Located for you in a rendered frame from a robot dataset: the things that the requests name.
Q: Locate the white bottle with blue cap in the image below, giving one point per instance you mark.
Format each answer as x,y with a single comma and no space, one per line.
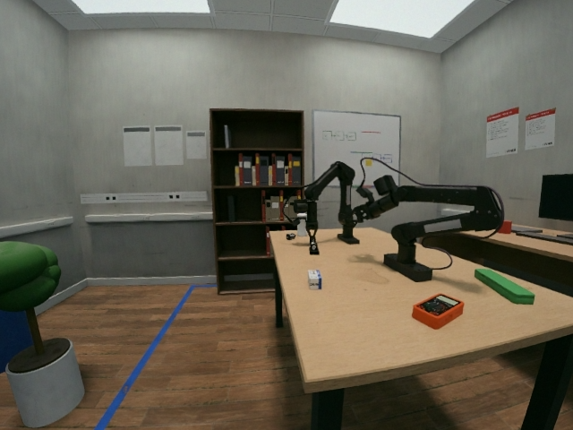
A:
301,231

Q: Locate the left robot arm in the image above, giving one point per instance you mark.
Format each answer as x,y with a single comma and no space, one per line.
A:
484,217

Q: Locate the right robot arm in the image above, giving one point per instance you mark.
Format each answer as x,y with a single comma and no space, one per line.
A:
312,193

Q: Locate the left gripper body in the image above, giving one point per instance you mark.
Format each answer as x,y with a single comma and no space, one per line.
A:
371,208

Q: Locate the small white and blue box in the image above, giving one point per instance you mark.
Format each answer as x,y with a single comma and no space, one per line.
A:
314,279

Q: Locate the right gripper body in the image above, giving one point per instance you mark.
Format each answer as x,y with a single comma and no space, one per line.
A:
311,218

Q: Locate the green flat bar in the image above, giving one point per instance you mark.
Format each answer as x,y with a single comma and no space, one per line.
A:
507,288

